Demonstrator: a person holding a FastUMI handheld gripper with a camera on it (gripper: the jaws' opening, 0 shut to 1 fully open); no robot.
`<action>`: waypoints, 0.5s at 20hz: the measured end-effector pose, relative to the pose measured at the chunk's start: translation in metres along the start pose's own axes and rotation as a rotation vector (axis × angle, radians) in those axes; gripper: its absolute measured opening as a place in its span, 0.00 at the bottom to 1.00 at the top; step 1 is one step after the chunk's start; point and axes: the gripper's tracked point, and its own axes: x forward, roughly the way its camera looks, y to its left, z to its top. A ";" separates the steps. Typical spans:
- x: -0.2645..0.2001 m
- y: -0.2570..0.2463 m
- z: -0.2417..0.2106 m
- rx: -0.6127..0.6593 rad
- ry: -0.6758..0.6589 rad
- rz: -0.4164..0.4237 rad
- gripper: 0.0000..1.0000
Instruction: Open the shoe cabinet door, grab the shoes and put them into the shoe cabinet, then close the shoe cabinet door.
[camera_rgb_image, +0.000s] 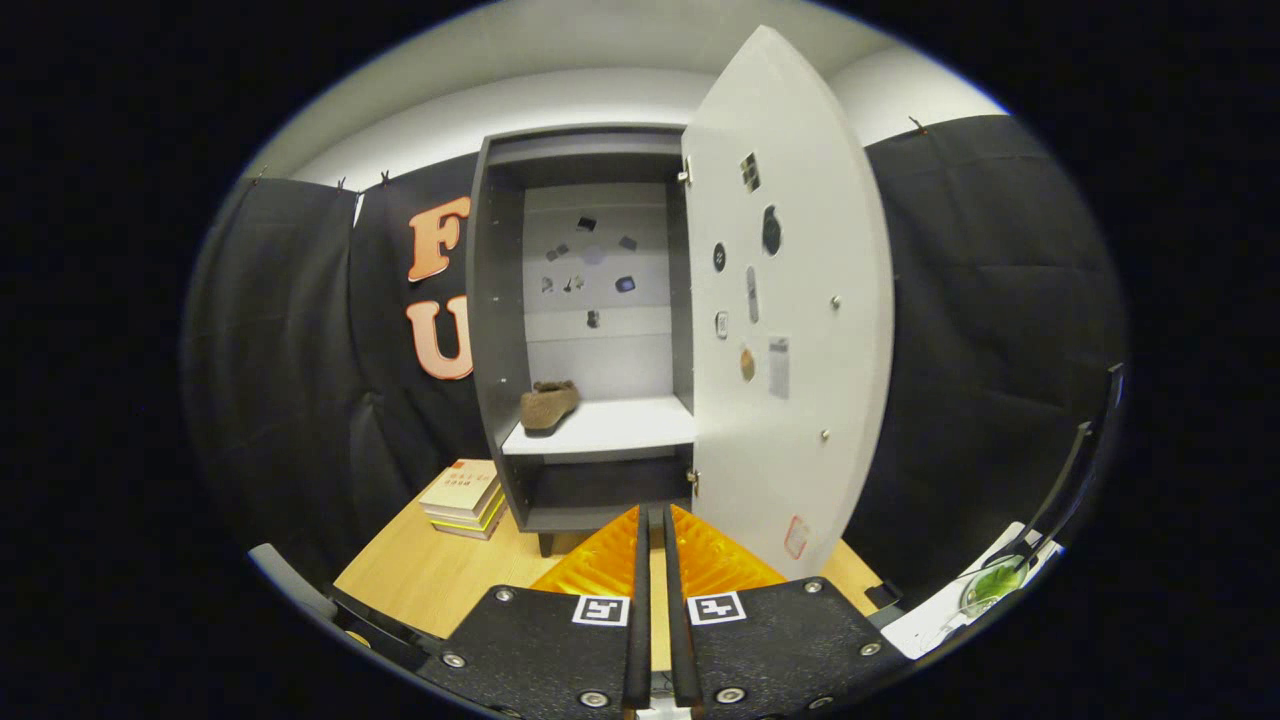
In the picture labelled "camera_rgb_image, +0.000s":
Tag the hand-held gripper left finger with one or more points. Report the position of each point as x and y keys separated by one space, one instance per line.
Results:
x=640 y=640

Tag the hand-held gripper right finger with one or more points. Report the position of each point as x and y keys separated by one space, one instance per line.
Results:
x=682 y=650

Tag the brown fluffy shoe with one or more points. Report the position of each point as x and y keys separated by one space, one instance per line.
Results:
x=548 y=405

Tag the dark grey shoe cabinet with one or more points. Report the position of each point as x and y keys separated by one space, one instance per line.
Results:
x=495 y=350

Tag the beige book red print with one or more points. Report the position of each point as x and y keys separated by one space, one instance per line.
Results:
x=460 y=485

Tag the green round dish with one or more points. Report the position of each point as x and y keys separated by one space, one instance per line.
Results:
x=993 y=585

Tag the dark computer monitor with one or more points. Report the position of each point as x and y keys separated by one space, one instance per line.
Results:
x=1065 y=480

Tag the black backdrop cloth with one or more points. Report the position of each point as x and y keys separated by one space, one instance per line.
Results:
x=1000 y=350

